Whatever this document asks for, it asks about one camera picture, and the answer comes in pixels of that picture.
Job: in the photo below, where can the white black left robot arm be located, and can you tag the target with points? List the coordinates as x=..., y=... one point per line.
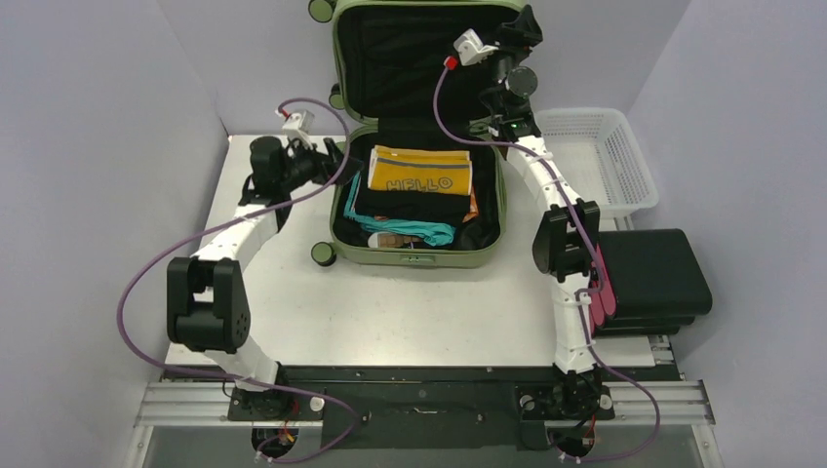
x=208, y=310

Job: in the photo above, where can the orange item in suitcase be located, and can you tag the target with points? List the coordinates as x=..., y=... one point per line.
x=473, y=208

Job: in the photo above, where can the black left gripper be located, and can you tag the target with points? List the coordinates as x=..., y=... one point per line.
x=321, y=163

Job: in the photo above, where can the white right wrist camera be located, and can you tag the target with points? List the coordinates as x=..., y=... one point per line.
x=471, y=49

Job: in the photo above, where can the white brown cosmetic palette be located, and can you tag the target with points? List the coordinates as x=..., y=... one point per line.
x=389, y=240

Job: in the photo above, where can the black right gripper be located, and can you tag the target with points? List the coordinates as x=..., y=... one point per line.
x=517, y=33

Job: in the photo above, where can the black folded garment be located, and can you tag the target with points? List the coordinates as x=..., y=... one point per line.
x=414, y=206

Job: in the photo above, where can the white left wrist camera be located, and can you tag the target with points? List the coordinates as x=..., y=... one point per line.
x=297, y=127

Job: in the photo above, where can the black and pink storage organizer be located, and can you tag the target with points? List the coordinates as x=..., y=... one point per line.
x=654, y=284

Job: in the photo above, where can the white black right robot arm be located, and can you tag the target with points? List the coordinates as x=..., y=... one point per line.
x=563, y=246

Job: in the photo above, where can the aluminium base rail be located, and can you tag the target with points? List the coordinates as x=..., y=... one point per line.
x=204, y=404

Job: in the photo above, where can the green hard-shell suitcase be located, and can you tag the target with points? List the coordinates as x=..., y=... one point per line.
x=389, y=56

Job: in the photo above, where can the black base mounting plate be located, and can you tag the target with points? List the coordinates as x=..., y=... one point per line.
x=436, y=408

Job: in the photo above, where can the yellow folded hello towel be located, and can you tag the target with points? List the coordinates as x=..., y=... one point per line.
x=429, y=171

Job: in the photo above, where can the teal garment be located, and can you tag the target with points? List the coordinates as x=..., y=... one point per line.
x=434, y=234

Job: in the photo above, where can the white perforated plastic basket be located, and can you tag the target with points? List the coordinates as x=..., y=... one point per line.
x=600, y=158

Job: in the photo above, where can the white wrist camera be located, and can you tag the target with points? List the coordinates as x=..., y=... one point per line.
x=297, y=127
x=471, y=49

